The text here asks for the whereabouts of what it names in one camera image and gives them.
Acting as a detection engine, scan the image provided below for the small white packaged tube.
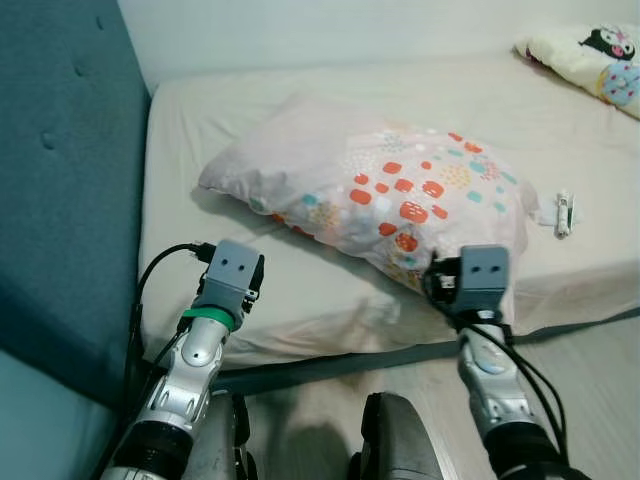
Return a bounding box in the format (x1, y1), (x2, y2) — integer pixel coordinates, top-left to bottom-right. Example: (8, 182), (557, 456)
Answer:
(535, 188), (581, 239)

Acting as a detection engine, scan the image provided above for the cream cartoon print blanket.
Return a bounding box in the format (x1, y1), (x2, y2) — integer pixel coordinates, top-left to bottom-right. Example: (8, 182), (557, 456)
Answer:
(513, 25), (640, 119)

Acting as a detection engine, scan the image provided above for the grey left robot leg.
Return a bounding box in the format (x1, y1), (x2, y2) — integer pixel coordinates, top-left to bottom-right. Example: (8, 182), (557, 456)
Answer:
(185, 392), (256, 480)

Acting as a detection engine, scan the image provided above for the grey robot leg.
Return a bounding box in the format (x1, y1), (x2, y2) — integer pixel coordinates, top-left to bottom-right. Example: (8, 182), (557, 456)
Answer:
(350, 392), (446, 480)
(185, 392), (256, 480)

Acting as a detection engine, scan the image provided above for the grey right robot leg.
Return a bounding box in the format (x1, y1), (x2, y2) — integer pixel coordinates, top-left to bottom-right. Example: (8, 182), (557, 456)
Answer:
(350, 392), (446, 480)

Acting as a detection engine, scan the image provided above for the cream sheeted mattress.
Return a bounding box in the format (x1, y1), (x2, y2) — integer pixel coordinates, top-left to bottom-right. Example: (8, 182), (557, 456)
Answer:
(137, 50), (640, 371)

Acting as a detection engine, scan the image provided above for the teal padded headboard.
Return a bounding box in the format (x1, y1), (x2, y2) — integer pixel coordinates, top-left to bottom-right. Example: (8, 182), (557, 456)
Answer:
(0, 0), (151, 406)

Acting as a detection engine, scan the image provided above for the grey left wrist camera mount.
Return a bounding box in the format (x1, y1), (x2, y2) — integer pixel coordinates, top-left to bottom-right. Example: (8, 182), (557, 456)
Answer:
(195, 239), (263, 319)

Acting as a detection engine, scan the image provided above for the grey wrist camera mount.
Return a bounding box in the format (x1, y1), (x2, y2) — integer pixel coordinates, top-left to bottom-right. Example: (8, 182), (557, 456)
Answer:
(195, 239), (263, 319)
(455, 245), (511, 317)

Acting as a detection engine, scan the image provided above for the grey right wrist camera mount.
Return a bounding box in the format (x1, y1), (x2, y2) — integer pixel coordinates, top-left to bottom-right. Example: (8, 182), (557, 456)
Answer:
(455, 245), (511, 317)

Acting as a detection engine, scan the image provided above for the teal bed frame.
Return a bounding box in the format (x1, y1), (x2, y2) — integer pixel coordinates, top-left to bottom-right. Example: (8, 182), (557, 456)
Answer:
(215, 310), (640, 393)

